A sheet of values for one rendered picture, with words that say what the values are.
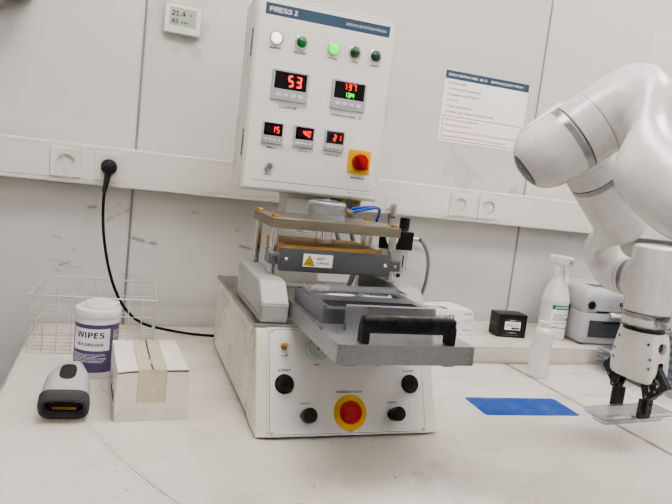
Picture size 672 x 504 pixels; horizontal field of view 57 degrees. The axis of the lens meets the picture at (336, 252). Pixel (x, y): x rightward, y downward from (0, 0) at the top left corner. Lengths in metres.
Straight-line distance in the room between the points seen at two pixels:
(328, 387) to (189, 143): 0.85
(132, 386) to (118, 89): 0.85
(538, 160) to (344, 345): 0.38
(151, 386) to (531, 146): 0.72
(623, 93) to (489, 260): 1.20
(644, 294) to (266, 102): 0.86
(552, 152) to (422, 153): 1.02
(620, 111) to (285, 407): 0.69
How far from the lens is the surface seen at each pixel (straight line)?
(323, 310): 0.97
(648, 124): 0.87
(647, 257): 1.29
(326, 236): 1.29
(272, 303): 1.10
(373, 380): 1.15
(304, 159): 1.41
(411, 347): 0.91
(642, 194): 0.81
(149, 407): 1.13
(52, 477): 0.98
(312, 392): 1.11
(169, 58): 1.72
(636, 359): 1.33
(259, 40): 1.41
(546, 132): 0.93
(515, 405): 1.45
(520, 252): 2.12
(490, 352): 1.74
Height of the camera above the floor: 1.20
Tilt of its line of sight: 7 degrees down
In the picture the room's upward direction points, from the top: 7 degrees clockwise
